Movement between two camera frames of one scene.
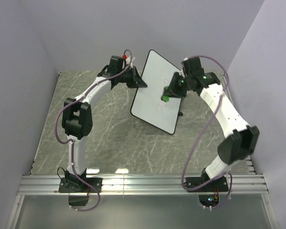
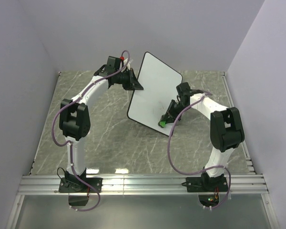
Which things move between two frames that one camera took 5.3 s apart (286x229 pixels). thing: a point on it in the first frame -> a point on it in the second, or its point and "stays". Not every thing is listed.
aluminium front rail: [131, 185] stays
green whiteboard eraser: [165, 98] -> [163, 123]
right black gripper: [172, 91] -> [170, 113]
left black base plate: [75, 185] stays
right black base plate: [219, 185] stays
